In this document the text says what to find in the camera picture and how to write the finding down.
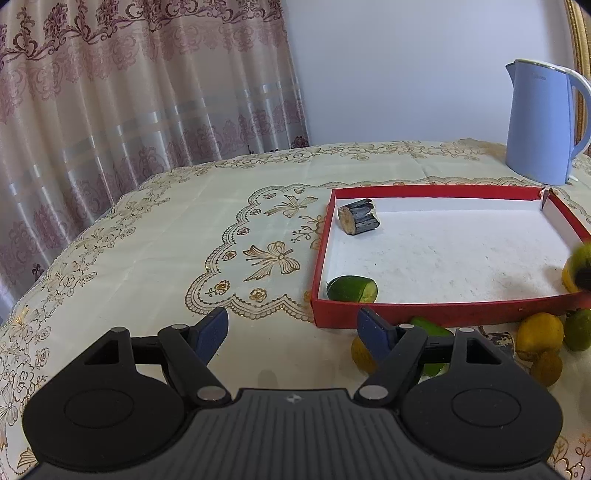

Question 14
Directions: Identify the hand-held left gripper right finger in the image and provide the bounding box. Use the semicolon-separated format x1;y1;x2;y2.
355;307;509;409

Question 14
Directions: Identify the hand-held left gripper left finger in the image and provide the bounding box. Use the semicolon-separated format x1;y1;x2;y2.
83;307;232;409

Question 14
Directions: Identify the speckled yellow round fruit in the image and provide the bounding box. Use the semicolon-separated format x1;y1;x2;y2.
351;336;380;374

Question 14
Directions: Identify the green tomato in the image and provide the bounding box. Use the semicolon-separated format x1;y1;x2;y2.
563;308;591;352

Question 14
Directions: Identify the green cucumber end piece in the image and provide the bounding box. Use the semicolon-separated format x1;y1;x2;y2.
326;275;378;304

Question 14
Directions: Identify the yellow lemon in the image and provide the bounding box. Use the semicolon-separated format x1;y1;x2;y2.
516;312;565;361

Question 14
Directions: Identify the brown longan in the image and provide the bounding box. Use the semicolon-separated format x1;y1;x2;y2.
530;351;564;387

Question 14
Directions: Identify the black sugarcane piece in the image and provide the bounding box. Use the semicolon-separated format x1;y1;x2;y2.
478;327;518;358
337;198;382;237

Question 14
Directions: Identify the red shallow cardboard box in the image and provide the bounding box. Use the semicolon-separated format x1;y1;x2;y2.
310;185;591;329

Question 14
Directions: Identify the light blue electric kettle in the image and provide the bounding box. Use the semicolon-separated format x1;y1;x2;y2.
504;59;591;186

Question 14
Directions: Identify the pink floral curtain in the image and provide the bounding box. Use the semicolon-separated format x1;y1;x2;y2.
0;0;311;324

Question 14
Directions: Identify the gold wall moulding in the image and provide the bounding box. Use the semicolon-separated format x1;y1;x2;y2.
571;0;591;155

